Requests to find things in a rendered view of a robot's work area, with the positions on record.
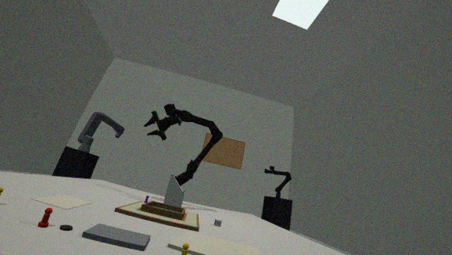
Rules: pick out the red pawn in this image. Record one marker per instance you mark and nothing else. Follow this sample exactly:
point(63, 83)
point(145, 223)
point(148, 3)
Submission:
point(44, 223)

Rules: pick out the brown board frame with arrow squares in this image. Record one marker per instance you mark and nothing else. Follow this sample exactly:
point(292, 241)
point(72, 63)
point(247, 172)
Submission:
point(160, 221)

